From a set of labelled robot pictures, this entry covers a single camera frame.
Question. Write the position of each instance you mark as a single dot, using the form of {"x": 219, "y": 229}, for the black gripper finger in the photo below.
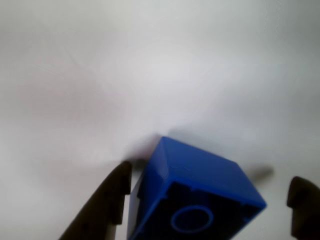
{"x": 100, "y": 205}
{"x": 306, "y": 207}

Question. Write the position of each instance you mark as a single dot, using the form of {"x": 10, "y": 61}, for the blue lego brick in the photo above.
{"x": 200, "y": 172}

